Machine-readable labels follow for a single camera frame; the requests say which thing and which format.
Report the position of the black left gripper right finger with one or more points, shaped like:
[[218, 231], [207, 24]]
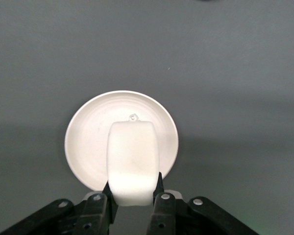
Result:
[[171, 215]]

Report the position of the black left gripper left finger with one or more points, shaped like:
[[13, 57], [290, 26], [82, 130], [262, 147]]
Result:
[[95, 213]]

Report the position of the white steamed bun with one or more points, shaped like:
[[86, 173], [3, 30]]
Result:
[[133, 159]]

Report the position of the round cream plate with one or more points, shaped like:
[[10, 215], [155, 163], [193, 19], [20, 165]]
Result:
[[88, 137]]

